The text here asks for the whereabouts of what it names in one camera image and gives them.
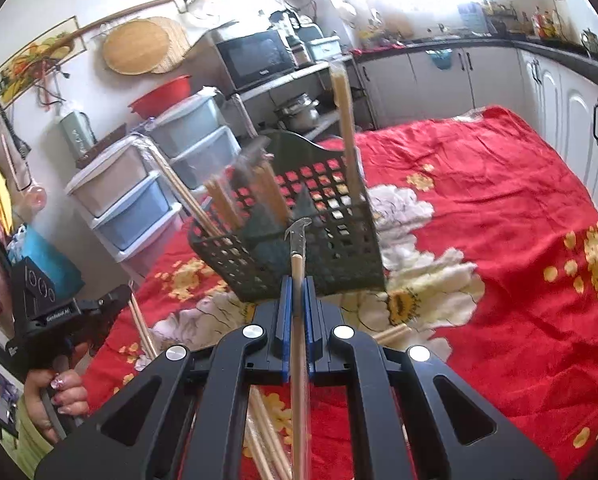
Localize person's left hand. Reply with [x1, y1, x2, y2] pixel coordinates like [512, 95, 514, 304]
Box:
[24, 367, 90, 443]

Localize black kitchen countertop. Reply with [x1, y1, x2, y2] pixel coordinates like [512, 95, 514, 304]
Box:
[351, 37, 598, 78]

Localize blue hanging bin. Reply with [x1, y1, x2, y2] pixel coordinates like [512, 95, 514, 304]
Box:
[425, 49, 454, 70]

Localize black microwave oven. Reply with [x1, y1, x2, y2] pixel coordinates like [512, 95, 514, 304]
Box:
[214, 29, 297, 92]

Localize white base cabinet row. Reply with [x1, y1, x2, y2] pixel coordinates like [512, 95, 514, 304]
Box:
[354, 45, 598, 201]

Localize long wooden rolling pin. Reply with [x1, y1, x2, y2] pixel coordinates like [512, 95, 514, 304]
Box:
[54, 0, 178, 46]

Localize dark green plastic utensil basket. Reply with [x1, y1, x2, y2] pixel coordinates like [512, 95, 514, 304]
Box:
[188, 130, 387, 303]

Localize group of sauce bottles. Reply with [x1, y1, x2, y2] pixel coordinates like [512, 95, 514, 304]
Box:
[532, 7, 562, 41]

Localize pink plastic scoop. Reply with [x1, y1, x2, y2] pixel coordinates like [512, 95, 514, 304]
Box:
[21, 182, 47, 211]

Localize beige blue pink drawer tower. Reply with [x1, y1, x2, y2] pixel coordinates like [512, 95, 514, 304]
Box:
[65, 132, 187, 286]

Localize round bamboo tray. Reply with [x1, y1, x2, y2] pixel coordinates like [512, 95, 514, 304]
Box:
[102, 19, 171, 75]

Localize grey green drawer tower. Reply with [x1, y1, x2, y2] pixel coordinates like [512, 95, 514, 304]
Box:
[146, 92, 242, 191]

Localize countertop spice rack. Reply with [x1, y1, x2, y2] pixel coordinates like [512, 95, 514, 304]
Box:
[456, 0, 517, 36]

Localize blue grey plastic box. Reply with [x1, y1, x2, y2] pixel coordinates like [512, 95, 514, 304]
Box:
[304, 36, 342, 61]

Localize red floral blanket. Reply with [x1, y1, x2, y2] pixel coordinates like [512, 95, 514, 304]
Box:
[81, 105, 598, 480]

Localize single chopstick pair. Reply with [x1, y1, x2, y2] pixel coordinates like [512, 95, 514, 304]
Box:
[283, 217, 314, 480]

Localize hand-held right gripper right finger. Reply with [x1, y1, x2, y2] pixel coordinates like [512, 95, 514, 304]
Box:
[303, 276, 560, 480]

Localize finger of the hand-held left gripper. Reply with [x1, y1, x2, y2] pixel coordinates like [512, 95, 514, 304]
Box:
[91, 284, 132, 313]
[81, 310, 117, 356]

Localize black blender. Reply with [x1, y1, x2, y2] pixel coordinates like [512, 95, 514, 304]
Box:
[279, 10, 312, 68]

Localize red plastic basin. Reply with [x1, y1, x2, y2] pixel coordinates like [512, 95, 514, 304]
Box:
[128, 75, 192, 117]

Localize round woven mat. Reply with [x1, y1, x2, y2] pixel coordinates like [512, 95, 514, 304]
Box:
[146, 16, 191, 73]

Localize glass pot lid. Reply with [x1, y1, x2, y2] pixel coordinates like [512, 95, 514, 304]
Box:
[184, 0, 225, 23]

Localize blue plastic bag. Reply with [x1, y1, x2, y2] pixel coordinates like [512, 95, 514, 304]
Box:
[9, 225, 86, 306]

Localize pale green tall device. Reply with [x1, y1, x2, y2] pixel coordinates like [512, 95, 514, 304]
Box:
[59, 107, 97, 153]

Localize metal shelf rack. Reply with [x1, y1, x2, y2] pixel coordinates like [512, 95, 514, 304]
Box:
[229, 55, 375, 141]

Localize hanging red black cords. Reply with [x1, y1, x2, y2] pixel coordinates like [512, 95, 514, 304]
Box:
[34, 57, 70, 108]

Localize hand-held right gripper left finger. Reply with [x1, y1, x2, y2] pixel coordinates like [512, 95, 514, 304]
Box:
[34, 276, 295, 480]

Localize large fruit wall poster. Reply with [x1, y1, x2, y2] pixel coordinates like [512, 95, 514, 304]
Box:
[0, 16, 80, 106]

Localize bunch of chopsticks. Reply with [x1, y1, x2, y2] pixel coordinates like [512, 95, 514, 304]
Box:
[129, 55, 410, 480]

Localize steel cooking pot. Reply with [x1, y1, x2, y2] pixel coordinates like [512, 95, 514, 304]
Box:
[274, 92, 322, 131]

